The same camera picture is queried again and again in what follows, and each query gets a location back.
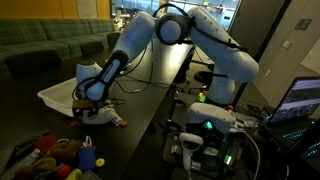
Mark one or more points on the black office chair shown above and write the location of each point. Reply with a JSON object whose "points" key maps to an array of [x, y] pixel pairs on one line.
{"points": [[201, 77]]}

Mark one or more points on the black equipment rack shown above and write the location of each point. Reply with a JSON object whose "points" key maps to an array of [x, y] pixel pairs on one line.
{"points": [[213, 160]]}

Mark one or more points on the brown plush toy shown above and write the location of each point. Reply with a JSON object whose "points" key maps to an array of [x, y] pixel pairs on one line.
{"points": [[63, 150]]}

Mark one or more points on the green plaid sofa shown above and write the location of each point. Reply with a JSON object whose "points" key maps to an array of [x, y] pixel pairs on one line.
{"points": [[40, 36]]}

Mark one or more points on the white VR headset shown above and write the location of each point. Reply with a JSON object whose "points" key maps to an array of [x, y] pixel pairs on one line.
{"points": [[210, 115]]}

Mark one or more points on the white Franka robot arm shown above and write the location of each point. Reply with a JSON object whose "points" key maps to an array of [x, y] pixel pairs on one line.
{"points": [[220, 50]]}

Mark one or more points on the red ball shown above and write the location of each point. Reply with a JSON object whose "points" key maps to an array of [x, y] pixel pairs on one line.
{"points": [[63, 171]]}

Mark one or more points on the yellow toy cup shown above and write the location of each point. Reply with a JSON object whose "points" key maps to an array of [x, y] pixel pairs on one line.
{"points": [[74, 174]]}

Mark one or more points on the grey wall sign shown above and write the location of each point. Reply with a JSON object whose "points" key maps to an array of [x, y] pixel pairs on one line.
{"points": [[303, 24]]}

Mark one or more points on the clear plastic storage container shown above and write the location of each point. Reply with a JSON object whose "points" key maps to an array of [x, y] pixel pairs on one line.
{"points": [[58, 96]]}

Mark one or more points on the white wall switch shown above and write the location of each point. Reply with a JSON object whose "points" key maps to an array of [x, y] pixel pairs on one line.
{"points": [[287, 44]]}

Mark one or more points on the large open laptop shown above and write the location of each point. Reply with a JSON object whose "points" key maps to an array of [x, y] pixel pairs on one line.
{"points": [[300, 100]]}

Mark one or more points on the green glowing button box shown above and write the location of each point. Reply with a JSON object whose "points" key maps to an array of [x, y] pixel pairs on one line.
{"points": [[201, 97]]}

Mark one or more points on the white terry towel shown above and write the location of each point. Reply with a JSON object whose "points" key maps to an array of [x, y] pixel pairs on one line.
{"points": [[103, 117]]}

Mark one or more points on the white red triangle toy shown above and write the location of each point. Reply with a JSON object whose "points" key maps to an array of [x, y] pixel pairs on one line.
{"points": [[87, 141]]}

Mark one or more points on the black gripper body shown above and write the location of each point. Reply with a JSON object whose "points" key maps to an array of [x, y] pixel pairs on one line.
{"points": [[87, 112]]}

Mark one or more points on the short black block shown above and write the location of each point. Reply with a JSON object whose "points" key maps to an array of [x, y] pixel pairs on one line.
{"points": [[90, 175]]}

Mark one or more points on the white VR controller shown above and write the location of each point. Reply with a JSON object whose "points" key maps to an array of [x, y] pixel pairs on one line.
{"points": [[188, 150]]}

